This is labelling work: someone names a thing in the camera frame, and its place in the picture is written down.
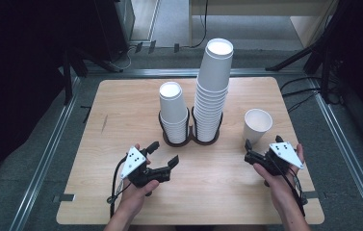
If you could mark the light wooden furniture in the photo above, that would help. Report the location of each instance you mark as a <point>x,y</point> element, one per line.
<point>307,29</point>

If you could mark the dark cabinet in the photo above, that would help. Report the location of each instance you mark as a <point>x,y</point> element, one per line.
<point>111,25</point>

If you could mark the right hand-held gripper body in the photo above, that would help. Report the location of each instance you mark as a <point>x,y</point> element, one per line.
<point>275,160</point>

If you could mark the black stand legs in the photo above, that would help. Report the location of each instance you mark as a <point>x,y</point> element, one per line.
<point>317,48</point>
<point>70,73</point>

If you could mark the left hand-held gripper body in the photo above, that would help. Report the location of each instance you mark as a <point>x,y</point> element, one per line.
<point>137,166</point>

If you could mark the person's left hand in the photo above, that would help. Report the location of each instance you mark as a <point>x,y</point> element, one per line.
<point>135,197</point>

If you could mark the tall stack of paper cups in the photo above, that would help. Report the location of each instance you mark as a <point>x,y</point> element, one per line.
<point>214,86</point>

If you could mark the grey tape strip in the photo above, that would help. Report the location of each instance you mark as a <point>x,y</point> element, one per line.
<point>65,198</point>
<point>311,194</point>

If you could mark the black double cup holder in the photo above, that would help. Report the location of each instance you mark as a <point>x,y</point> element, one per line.
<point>188,141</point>

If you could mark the aluminium frame rail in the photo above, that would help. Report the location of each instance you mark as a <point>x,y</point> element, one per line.
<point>156,72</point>
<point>346,154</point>
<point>46,157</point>

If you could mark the short stack of paper cups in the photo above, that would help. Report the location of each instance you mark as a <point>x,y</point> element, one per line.
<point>172,109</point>

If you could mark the person's right hand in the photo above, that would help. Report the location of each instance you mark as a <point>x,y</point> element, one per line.
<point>277,186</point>

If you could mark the white paper cup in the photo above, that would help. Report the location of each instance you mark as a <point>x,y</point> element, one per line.
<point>256,123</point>

